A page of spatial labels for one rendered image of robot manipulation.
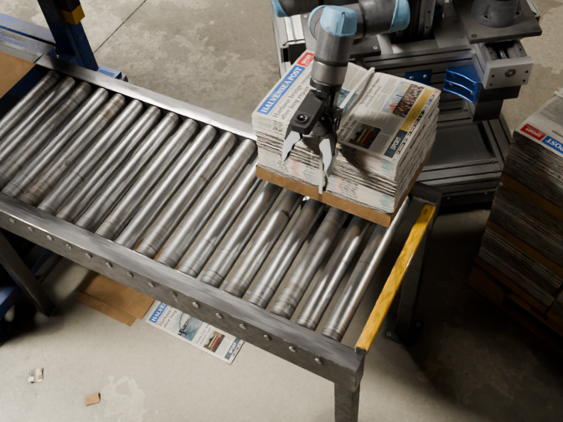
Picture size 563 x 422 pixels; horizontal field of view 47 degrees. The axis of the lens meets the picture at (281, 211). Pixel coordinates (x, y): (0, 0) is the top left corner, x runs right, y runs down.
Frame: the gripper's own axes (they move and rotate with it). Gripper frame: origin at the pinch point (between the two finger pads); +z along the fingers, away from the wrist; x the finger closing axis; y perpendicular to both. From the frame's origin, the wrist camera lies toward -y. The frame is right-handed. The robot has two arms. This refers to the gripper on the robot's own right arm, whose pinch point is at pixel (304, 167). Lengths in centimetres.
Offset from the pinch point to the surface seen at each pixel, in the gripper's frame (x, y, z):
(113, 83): 77, 29, 7
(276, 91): 16.2, 13.1, -10.9
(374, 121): -9.6, 13.7, -11.0
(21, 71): 108, 22, 11
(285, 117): 9.7, 6.3, -7.7
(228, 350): 29, 39, 93
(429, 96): -17.8, 26.4, -17.0
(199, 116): 45, 28, 8
